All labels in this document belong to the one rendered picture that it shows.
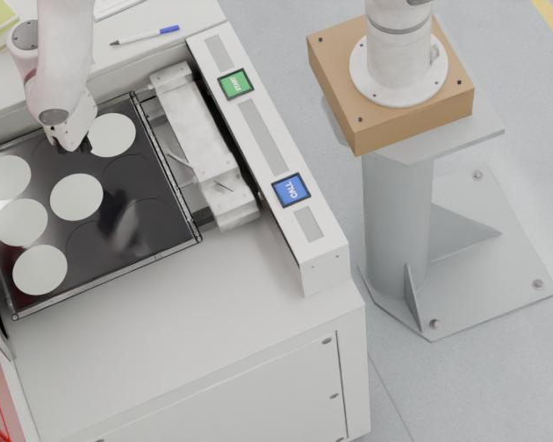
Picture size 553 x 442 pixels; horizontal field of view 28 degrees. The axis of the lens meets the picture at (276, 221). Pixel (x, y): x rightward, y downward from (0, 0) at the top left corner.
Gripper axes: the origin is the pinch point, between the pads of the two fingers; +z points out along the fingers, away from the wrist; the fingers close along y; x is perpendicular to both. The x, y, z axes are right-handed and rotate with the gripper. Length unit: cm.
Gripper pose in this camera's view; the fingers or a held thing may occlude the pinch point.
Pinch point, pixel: (81, 144)
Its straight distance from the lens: 204.5
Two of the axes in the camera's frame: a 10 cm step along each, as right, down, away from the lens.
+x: -9.1, -3.0, 2.7
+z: 1.0, 4.8, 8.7
